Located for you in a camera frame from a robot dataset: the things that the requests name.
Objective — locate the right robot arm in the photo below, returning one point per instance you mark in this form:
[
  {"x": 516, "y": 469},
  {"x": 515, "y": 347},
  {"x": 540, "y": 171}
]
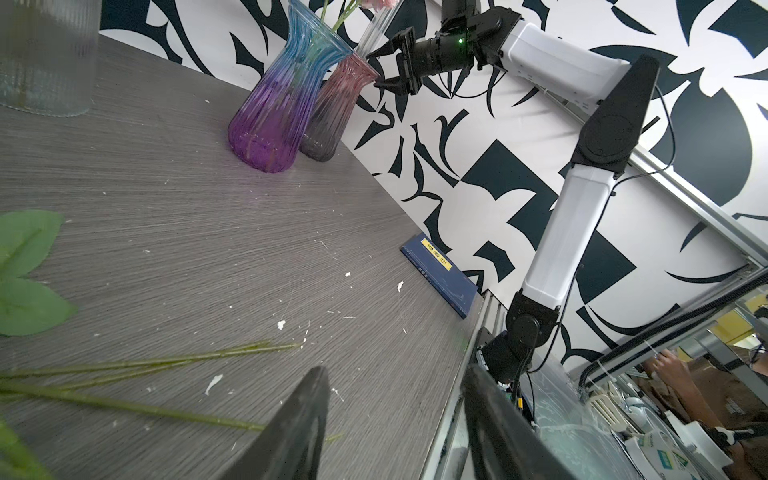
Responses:
[{"x": 613, "y": 92}]

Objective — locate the blue purple glass vase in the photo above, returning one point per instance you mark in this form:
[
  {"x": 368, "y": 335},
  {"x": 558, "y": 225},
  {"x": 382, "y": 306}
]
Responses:
[{"x": 267, "y": 130}]

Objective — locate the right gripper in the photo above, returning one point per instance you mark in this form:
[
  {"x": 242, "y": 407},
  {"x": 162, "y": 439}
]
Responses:
[{"x": 468, "y": 37}]

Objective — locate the blue book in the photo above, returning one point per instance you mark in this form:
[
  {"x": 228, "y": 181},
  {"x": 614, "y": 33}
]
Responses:
[{"x": 444, "y": 276}]

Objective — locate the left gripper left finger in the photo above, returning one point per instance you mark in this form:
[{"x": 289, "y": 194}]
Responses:
[{"x": 290, "y": 446}]

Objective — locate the clear glass vase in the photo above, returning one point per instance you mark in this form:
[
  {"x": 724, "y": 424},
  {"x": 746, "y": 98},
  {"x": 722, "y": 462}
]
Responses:
[{"x": 48, "y": 55}]

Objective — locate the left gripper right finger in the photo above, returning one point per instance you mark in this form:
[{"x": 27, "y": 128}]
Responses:
[{"x": 502, "y": 443}]

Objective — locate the dark pink glass vase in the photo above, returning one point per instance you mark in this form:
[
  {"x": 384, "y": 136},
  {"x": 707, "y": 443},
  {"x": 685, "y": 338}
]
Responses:
[{"x": 333, "y": 108}]

